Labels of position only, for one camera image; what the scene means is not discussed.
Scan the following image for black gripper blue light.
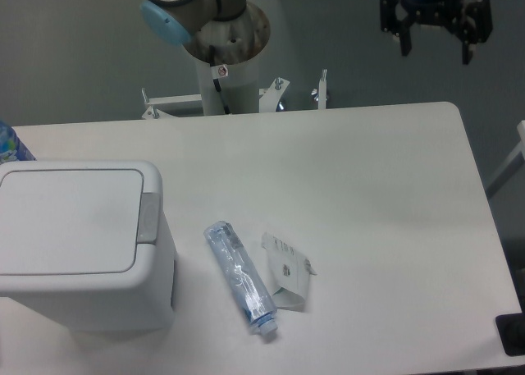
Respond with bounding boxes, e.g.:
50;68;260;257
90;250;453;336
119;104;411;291
379;0;493;65

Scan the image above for white push-button trash can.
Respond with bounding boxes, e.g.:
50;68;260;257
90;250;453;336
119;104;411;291
1;161;177;332

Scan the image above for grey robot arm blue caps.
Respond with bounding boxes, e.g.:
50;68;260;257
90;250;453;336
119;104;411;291
140;0;493;64

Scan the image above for flattened white paper carton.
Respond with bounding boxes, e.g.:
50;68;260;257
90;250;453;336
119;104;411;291
262;232;317;312

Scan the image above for black clamp at table edge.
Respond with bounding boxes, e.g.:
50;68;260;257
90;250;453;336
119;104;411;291
495;313;524;357

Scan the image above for crushed clear plastic bottle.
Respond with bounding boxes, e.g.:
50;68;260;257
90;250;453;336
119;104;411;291
203;221;278;337

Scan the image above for blue patterned bottle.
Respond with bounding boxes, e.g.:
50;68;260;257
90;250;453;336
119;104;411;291
0;121;36;164

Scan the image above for white frame at right edge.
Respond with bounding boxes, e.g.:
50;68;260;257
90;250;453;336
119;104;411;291
485;121;524;199

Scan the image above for white metal base frame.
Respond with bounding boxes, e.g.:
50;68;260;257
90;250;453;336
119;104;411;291
141;69;330;120

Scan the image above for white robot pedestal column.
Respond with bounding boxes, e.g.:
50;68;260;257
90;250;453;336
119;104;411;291
184;2;271;116

